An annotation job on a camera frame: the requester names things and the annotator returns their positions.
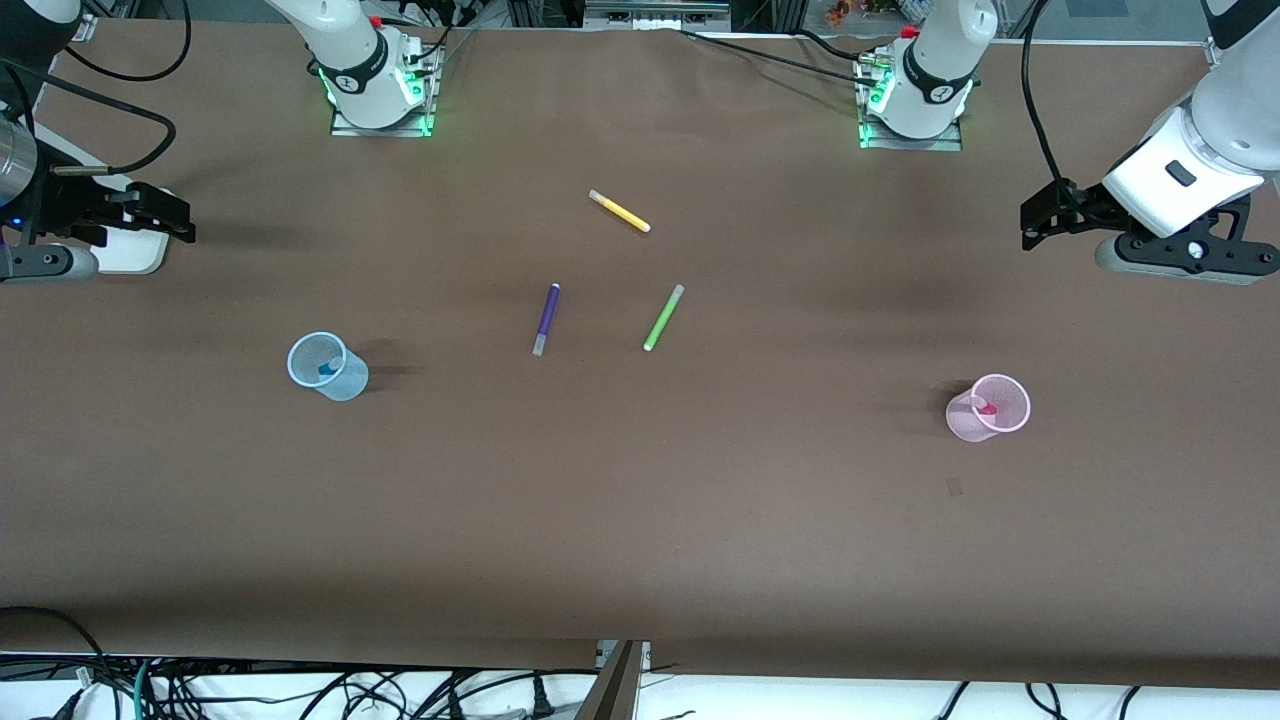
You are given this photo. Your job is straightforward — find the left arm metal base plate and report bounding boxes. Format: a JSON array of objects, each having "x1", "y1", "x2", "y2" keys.
[{"x1": 853, "y1": 50, "x2": 965, "y2": 153}]

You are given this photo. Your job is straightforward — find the translucent blue cup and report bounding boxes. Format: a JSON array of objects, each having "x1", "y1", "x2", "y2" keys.
[{"x1": 286, "y1": 331, "x2": 370, "y2": 403}]

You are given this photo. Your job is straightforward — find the grey power strip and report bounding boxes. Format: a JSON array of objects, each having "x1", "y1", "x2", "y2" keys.
[{"x1": 585, "y1": 0, "x2": 732, "y2": 31}]

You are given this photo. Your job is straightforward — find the black looped floor cable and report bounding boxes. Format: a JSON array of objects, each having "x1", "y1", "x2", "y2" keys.
[{"x1": 0, "y1": 604, "x2": 116, "y2": 720}]

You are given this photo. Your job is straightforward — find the purple marker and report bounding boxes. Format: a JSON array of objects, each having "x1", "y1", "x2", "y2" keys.
[{"x1": 531, "y1": 283, "x2": 562, "y2": 358}]

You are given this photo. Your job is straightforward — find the green marker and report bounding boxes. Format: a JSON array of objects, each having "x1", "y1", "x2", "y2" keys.
[{"x1": 642, "y1": 284, "x2": 687, "y2": 353}]

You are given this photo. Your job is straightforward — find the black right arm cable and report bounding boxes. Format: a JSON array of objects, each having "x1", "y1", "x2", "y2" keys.
[{"x1": 0, "y1": 0, "x2": 193, "y2": 177}]

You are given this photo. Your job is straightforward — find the white rounded box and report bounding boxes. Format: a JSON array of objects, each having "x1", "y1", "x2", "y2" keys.
[{"x1": 88, "y1": 174, "x2": 171, "y2": 277}]

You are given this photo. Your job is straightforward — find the silver metal bracket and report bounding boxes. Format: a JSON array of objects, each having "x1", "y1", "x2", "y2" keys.
[{"x1": 596, "y1": 640, "x2": 653, "y2": 673}]

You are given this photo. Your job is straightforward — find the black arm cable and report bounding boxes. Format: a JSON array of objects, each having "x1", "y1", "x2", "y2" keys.
[
  {"x1": 1018, "y1": 0, "x2": 1073, "y2": 191},
  {"x1": 0, "y1": 0, "x2": 193, "y2": 177}
]

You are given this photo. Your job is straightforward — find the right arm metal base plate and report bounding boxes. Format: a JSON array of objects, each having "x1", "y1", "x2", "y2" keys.
[{"x1": 328, "y1": 40, "x2": 439, "y2": 139}]

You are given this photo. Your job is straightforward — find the black cable across table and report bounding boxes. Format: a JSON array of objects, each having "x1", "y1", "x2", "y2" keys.
[{"x1": 680, "y1": 28, "x2": 881, "y2": 89}]

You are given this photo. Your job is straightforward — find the yellow marker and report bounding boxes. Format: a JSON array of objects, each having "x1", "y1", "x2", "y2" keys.
[{"x1": 588, "y1": 189, "x2": 652, "y2": 234}]

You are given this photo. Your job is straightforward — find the brown table leg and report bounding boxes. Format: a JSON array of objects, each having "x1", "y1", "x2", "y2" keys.
[{"x1": 575, "y1": 640, "x2": 643, "y2": 720}]

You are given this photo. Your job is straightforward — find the tangled black floor cables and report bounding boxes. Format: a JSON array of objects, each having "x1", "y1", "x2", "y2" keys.
[{"x1": 150, "y1": 658, "x2": 601, "y2": 720}]

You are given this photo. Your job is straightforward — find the translucent pink cup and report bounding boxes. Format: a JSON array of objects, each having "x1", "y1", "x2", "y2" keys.
[{"x1": 945, "y1": 373, "x2": 1032, "y2": 443}]

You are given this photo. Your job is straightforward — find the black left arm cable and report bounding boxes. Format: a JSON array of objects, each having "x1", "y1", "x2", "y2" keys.
[{"x1": 1018, "y1": 0, "x2": 1073, "y2": 191}]

